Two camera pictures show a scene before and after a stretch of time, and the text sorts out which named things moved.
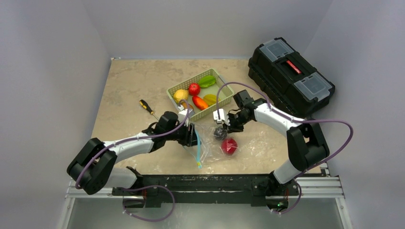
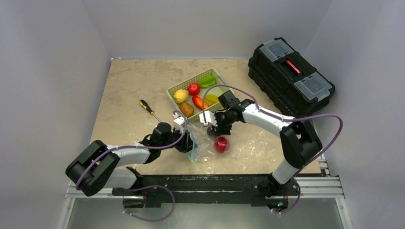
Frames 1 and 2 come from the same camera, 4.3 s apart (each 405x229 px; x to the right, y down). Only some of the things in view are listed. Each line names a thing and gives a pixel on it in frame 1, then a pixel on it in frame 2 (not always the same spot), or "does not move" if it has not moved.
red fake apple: [229, 146] → [221, 145]
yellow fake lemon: [180, 94] does not move
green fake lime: [206, 81] does not move
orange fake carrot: [199, 103] does not move
